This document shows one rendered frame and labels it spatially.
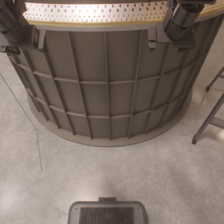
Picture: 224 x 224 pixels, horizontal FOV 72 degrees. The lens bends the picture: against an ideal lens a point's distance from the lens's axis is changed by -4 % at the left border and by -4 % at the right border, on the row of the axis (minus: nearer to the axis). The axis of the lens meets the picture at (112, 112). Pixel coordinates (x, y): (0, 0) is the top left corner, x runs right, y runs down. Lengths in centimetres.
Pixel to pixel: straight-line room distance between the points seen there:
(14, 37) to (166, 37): 41
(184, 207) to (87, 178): 86
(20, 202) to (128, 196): 92
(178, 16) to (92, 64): 69
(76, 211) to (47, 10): 122
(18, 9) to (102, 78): 69
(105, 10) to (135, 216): 122
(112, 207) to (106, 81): 85
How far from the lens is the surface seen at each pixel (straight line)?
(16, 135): 204
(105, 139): 168
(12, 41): 54
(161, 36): 50
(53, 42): 105
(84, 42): 97
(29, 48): 54
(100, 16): 90
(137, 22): 90
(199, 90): 248
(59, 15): 96
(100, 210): 124
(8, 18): 49
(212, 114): 167
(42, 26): 98
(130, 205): 125
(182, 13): 44
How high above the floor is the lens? 149
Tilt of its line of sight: 50 degrees down
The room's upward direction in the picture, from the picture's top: 1 degrees counter-clockwise
